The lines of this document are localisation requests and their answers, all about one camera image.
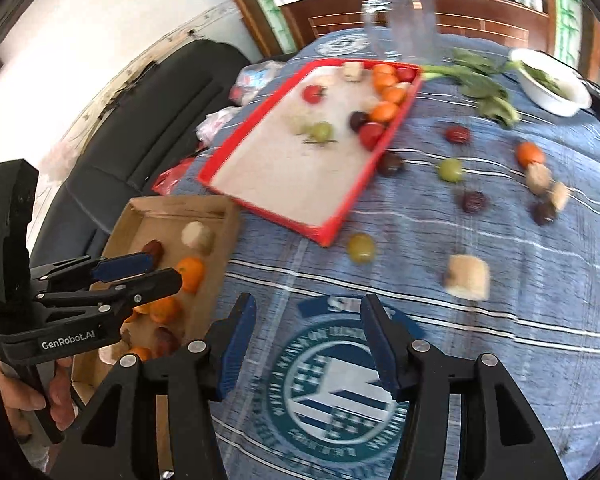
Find white cake block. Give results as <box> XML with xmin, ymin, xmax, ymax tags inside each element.
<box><xmin>444</xmin><ymin>255</ymin><xmax>490</xmax><ymax>301</ymax></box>

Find green leafy vegetable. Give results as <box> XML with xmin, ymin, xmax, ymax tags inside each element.
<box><xmin>422</xmin><ymin>48</ymin><xmax>520</xmax><ymax>129</ymax></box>

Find green grape near tray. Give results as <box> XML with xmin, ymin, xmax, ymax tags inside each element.
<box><xmin>347</xmin><ymin>232</ymin><xmax>376</xmax><ymax>264</ymax></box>

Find orange mandarin in tray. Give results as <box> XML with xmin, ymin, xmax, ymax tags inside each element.
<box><xmin>370</xmin><ymin>101</ymin><xmax>400</xmax><ymax>125</ymax></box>

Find person's left hand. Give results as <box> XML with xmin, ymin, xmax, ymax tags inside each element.
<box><xmin>0</xmin><ymin>358</ymin><xmax>76</xmax><ymax>443</ymax></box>

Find clear plastic pitcher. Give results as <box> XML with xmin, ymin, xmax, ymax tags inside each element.
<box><xmin>361</xmin><ymin>0</ymin><xmax>441</xmax><ymax>65</ymax></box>

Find beige cake piece far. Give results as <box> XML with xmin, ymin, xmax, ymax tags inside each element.
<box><xmin>526</xmin><ymin>162</ymin><xmax>553</xmax><ymax>196</ymax></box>

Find plastic bags by sofa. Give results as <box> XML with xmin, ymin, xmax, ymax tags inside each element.
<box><xmin>150</xmin><ymin>58</ymin><xmax>287</xmax><ymax>198</ymax></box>

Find red tomato tray corner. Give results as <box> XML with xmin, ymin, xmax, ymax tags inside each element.
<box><xmin>396</xmin><ymin>67</ymin><xmax>417</xmax><ymax>82</ymax></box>

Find black sofa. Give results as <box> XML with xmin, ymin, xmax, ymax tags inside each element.
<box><xmin>30</xmin><ymin>39</ymin><xmax>249</xmax><ymax>266</ymax></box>

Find blue plaid tablecloth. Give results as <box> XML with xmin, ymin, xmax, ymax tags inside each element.
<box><xmin>168</xmin><ymin>27</ymin><xmax>600</xmax><ymax>480</ymax></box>

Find orange mandarin tray back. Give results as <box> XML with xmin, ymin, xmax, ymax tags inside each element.
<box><xmin>372</xmin><ymin>63</ymin><xmax>399</xmax><ymax>94</ymax></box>

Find white cake cube in tray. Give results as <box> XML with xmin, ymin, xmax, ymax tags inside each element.
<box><xmin>341</xmin><ymin>61</ymin><xmax>364</xmax><ymax>82</ymax></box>

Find large red date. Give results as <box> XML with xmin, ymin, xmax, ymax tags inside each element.
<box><xmin>140</xmin><ymin>240</ymin><xmax>164</xmax><ymax>268</ymax></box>

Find dark plum in tray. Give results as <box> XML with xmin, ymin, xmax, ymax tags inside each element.
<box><xmin>349</xmin><ymin>110</ymin><xmax>370</xmax><ymax>133</ymax></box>

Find orange mandarin front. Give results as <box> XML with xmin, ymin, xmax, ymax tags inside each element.
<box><xmin>129</xmin><ymin>347</ymin><xmax>154</xmax><ymax>362</ymax></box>

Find red tomato in tray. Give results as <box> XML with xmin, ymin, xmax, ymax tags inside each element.
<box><xmin>358</xmin><ymin>122</ymin><xmax>385</xmax><ymax>152</ymax></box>

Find wooden cabinet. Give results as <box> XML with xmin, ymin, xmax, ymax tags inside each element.
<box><xmin>272</xmin><ymin>0</ymin><xmax>554</xmax><ymax>53</ymax></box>

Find red plastic tray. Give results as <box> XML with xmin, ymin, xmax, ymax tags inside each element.
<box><xmin>197</xmin><ymin>58</ymin><xmax>422</xmax><ymax>246</ymax></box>

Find green grape in tray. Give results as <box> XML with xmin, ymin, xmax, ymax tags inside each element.
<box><xmin>304</xmin><ymin>122</ymin><xmax>336</xmax><ymax>145</ymax></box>

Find red cherry tomato left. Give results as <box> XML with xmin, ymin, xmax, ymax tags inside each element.
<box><xmin>301</xmin><ymin>84</ymin><xmax>326</xmax><ymax>105</ymax></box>

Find small beige cake cube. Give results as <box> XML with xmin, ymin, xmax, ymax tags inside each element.
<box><xmin>548</xmin><ymin>181</ymin><xmax>570</xmax><ymax>212</ymax></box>

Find small orange mandarin far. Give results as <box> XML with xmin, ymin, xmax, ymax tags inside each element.
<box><xmin>516</xmin><ymin>141</ymin><xmax>545</xmax><ymax>168</ymax></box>

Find green grape centre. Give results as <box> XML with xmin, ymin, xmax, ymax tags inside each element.
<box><xmin>438</xmin><ymin>158</ymin><xmax>464</xmax><ymax>183</ymax></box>

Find dark wrinkled date centre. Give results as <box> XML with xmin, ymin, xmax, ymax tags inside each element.
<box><xmin>460</xmin><ymin>191</ymin><xmax>489</xmax><ymax>214</ymax></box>

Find red date far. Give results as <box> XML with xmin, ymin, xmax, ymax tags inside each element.
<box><xmin>444</xmin><ymin>125</ymin><xmax>471</xmax><ymax>145</ymax></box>

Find cardboard box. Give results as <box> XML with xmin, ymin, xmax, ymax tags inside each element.
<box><xmin>72</xmin><ymin>195</ymin><xmax>240</xmax><ymax>402</ymax></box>

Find round beige rice cake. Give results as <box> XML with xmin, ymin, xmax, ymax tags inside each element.
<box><xmin>181</xmin><ymin>221</ymin><xmax>215</xmax><ymax>255</ymax></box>

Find small dark plum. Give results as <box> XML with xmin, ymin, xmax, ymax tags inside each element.
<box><xmin>530</xmin><ymin>200</ymin><xmax>558</xmax><ymax>226</ymax></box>

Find smooth red date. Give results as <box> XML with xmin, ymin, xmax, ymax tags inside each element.
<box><xmin>152</xmin><ymin>326</ymin><xmax>181</xmax><ymax>359</ymax></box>

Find white enamel basin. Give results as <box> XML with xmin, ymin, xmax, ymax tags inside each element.
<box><xmin>508</xmin><ymin>48</ymin><xmax>592</xmax><ymax>117</ymax></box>

